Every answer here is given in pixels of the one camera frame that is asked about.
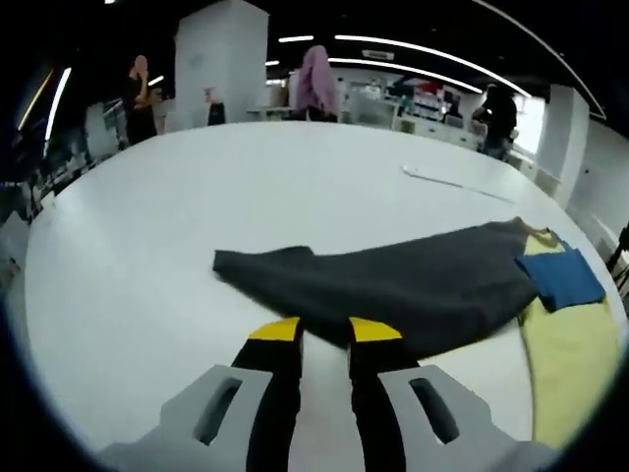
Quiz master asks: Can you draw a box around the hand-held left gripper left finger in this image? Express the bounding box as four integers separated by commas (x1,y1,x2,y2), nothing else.
97,316,304,472

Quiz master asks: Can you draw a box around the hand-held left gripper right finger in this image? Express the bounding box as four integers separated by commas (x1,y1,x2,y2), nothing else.
347,317,566,472

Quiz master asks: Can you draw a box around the yellow blue grey garment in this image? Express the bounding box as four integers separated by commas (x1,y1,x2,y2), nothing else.
212,215,624,449

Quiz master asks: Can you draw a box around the white template sheet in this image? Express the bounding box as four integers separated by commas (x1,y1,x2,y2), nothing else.
402,164,515,204

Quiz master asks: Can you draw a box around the white square pillar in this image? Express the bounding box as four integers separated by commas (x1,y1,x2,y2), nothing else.
175,0,270,130

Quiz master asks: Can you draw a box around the long ceiling light strip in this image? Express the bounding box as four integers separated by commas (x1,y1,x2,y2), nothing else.
333,33,532,97

